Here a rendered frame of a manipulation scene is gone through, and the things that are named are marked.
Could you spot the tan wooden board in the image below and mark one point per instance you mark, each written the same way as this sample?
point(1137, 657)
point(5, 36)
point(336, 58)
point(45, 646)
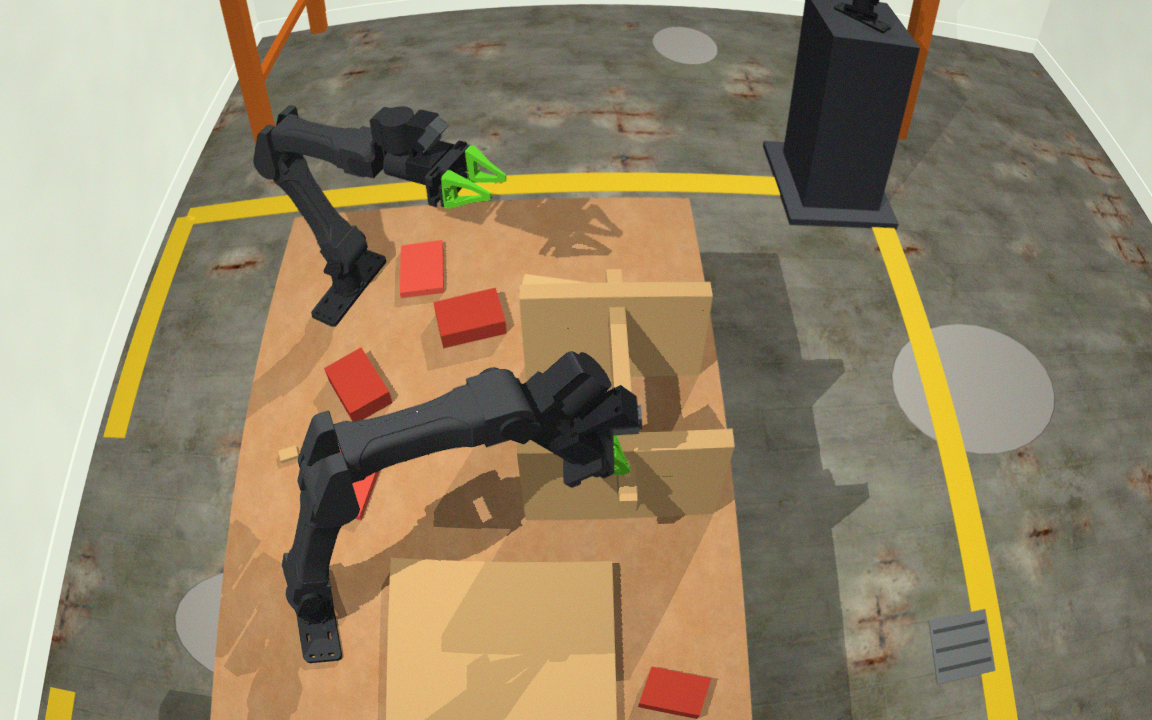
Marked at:
point(667, 324)
point(678, 473)

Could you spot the tan wooden rail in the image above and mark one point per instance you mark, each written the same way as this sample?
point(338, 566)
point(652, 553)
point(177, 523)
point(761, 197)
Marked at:
point(619, 362)

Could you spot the tan flat square board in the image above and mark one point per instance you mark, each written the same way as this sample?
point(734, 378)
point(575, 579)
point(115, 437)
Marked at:
point(471, 640)

